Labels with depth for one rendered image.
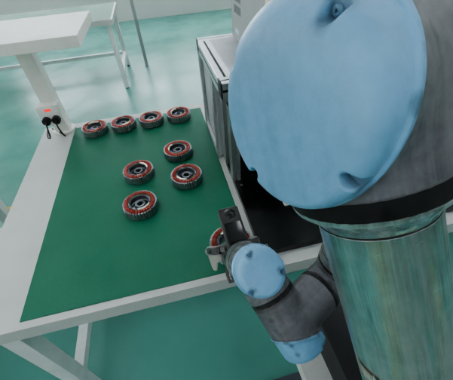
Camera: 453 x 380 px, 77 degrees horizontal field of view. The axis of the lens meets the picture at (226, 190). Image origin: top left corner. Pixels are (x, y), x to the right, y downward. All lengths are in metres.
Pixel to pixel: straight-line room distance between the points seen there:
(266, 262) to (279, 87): 0.30
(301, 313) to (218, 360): 1.04
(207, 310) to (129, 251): 0.78
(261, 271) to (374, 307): 0.21
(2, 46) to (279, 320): 1.06
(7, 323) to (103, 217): 0.36
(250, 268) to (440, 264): 0.25
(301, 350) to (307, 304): 0.06
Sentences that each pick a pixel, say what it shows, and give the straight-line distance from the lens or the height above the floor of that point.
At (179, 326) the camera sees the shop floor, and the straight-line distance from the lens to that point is 1.57.
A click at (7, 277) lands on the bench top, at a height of 0.75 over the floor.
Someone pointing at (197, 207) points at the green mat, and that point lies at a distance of 0.95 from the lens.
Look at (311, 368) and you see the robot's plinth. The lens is 0.73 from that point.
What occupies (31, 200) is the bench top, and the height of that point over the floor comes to 0.75.
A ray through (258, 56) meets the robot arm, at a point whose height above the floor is 1.38.
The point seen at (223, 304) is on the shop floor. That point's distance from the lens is 1.58.
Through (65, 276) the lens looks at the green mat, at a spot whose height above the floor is 0.75.
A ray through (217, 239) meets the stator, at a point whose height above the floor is 0.83.
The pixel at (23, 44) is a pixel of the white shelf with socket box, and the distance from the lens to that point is 1.14.
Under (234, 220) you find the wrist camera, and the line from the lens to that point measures 0.63.
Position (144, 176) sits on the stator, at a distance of 1.07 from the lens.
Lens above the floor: 1.44
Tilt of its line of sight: 44 degrees down
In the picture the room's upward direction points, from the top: 5 degrees counter-clockwise
